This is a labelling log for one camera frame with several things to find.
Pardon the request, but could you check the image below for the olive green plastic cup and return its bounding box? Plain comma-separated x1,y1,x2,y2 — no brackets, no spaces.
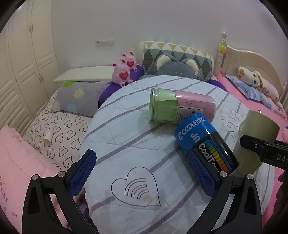
233,110,280,177

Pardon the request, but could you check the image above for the pink bed blanket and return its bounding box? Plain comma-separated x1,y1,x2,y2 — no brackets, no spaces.
216,73,287,226

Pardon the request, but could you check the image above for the pink quilt at left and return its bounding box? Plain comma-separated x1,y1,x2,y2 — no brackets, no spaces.
0,126,60,233

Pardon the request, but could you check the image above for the blue cartoon pillow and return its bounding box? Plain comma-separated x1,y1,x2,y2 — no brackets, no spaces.
226,75,268,105

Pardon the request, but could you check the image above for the small white tube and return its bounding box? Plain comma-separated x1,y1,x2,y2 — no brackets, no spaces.
43,132,53,146

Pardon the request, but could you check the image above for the white dog plush toy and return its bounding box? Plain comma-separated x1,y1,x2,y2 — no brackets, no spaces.
237,66,283,108

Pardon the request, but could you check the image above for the blue black spray can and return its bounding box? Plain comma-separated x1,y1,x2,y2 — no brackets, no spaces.
174,113,239,174

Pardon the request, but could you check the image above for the heart pattern sheet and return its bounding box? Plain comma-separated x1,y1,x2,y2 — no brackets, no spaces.
23,92,92,171

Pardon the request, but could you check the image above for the cream wooden headboard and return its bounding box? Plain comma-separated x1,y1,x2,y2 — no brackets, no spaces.
214,32,287,110

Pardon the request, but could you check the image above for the white striped round quilt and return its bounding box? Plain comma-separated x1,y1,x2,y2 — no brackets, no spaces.
78,75,275,234

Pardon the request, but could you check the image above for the green pink tall can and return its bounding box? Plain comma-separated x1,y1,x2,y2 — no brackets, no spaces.
149,88,216,124

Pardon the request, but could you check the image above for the grey flower pillow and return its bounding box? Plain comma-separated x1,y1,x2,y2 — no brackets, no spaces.
51,81,110,116

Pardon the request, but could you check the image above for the cream wardrobe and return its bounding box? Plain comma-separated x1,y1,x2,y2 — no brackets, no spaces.
1,1,59,135

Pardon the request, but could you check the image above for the grey bear plush cushion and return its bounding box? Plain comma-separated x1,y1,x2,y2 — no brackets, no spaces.
139,54,199,80

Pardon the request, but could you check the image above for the white nightstand top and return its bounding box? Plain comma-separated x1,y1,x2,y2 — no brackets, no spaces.
54,66,114,83

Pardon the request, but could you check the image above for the purple blanket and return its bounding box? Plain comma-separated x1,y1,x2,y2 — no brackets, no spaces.
98,65,144,108

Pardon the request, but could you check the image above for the diamond pattern bolster pillow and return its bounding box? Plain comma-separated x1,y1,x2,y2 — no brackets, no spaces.
137,40,214,81

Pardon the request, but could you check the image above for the front pink bunny plush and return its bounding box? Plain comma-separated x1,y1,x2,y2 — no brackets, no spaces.
110,59,133,87

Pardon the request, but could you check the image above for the pink bunny plush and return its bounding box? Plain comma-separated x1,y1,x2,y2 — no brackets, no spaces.
121,51,138,72
110,59,133,87

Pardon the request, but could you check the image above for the rear pink bunny plush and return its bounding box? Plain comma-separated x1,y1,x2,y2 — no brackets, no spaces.
121,51,138,72

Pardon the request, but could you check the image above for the wall socket plate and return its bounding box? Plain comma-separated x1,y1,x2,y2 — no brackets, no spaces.
95,39,114,47

